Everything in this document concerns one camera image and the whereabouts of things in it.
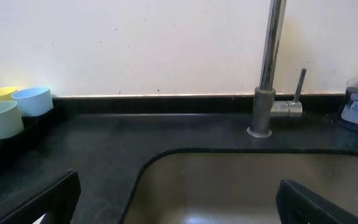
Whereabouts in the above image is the blue cup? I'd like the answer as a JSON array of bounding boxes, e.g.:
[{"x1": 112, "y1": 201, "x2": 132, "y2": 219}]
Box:
[{"x1": 11, "y1": 86, "x2": 55, "y2": 118}]

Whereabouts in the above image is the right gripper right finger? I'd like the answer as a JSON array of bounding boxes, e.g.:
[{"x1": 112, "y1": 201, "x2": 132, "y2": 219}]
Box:
[{"x1": 275, "y1": 179, "x2": 358, "y2": 224}]

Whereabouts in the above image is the pale green cup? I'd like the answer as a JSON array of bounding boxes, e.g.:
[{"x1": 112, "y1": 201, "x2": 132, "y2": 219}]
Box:
[{"x1": 0, "y1": 100, "x2": 25, "y2": 140}]

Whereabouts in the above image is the black tray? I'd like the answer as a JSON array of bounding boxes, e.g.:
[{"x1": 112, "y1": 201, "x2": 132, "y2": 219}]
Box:
[{"x1": 0, "y1": 102, "x2": 63, "y2": 184}]

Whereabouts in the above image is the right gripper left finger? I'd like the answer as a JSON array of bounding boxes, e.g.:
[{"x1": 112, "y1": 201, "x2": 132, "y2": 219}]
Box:
[{"x1": 0, "y1": 169, "x2": 82, "y2": 224}]

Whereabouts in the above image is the steel tap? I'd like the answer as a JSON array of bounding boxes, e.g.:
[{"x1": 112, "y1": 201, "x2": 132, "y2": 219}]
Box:
[{"x1": 246, "y1": 0, "x2": 308, "y2": 138}]

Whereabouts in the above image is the steel sink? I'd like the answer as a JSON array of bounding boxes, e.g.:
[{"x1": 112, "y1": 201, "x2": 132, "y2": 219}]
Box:
[{"x1": 121, "y1": 148, "x2": 358, "y2": 224}]

